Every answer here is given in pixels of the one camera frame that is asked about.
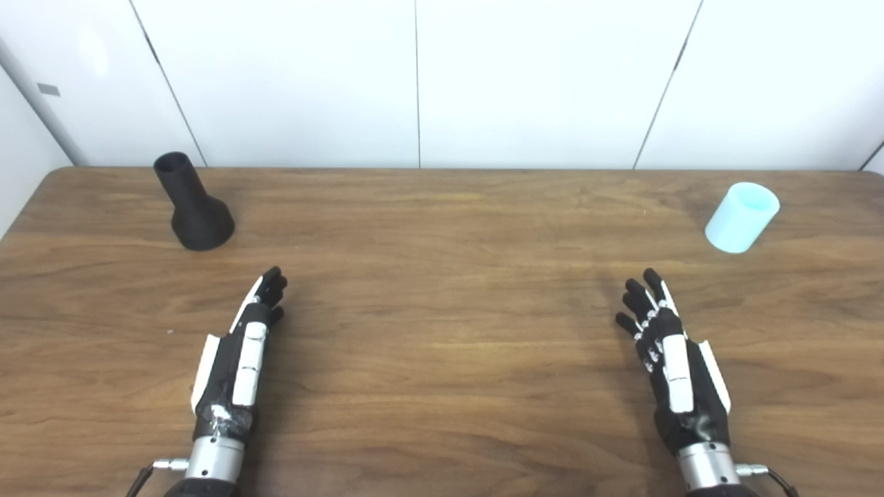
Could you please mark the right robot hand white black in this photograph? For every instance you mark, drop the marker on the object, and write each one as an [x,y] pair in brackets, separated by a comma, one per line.
[677,373]

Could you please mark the black nozzle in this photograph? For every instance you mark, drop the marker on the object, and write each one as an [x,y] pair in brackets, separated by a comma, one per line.
[197,214]

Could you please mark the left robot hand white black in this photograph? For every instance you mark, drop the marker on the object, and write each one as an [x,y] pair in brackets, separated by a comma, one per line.
[247,359]

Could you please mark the grey wall corner strip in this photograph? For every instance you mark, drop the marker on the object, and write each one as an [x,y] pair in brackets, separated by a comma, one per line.
[41,96]

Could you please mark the small grey wall label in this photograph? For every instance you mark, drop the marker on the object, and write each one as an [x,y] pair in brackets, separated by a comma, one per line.
[48,89]

